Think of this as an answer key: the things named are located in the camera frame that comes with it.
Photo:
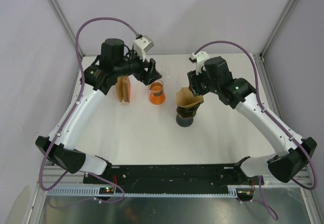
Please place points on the brown paper coffee filter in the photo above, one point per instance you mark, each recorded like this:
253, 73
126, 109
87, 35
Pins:
186, 99

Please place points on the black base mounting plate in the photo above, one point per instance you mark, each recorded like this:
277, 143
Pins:
214, 178

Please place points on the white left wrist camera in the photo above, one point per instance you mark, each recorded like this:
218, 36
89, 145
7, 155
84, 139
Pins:
142, 45

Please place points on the aluminium frame rail left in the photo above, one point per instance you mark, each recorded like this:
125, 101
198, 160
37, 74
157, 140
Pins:
63, 21

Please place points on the clear glass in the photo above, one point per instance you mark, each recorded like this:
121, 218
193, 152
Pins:
164, 71

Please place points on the grey slotted cable duct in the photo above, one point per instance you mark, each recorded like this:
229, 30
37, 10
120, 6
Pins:
107, 191

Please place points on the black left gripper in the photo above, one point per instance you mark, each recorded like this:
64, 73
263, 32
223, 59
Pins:
146, 77

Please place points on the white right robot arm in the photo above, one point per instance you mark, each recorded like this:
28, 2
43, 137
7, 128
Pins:
291, 149

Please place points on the aluminium frame rail right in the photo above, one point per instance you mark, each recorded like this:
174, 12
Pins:
283, 17

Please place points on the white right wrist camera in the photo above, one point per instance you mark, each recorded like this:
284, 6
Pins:
199, 60

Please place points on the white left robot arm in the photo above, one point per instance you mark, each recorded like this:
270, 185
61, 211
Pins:
59, 146

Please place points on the aluminium frame rail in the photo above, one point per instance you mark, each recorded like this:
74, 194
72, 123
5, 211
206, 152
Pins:
63, 21
283, 17

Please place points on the green glass coffee dripper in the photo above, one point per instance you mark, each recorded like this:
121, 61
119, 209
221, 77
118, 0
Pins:
188, 112

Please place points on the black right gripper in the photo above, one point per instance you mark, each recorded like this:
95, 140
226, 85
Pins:
194, 80

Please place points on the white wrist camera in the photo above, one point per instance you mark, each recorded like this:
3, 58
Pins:
142, 45
199, 60

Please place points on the orange liquid glass beaker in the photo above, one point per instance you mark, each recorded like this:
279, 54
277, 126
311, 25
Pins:
156, 93

